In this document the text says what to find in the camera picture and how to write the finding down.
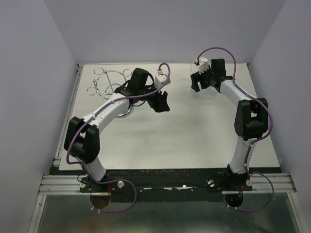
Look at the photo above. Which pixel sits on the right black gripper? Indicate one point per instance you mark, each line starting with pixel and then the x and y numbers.
pixel 196 77

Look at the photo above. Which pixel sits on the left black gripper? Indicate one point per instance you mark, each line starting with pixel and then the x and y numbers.
pixel 160 104

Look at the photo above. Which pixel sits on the short textured wine glass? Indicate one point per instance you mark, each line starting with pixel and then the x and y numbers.
pixel 211 92

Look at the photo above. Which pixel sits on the chrome wine glass rack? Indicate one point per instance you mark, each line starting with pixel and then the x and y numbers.
pixel 106 81

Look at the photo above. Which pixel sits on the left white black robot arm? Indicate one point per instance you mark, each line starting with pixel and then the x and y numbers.
pixel 82 139

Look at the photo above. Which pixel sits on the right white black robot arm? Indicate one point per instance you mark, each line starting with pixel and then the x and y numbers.
pixel 251 119

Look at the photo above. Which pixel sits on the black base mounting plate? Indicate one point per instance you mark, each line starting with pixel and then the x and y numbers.
pixel 167 185

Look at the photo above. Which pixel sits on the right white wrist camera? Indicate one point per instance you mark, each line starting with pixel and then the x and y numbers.
pixel 201 65

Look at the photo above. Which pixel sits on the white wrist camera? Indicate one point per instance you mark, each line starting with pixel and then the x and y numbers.
pixel 201 65
pixel 161 79

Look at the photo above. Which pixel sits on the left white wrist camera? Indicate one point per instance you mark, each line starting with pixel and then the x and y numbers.
pixel 161 79

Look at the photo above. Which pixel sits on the aluminium rail frame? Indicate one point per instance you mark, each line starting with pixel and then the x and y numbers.
pixel 267 180

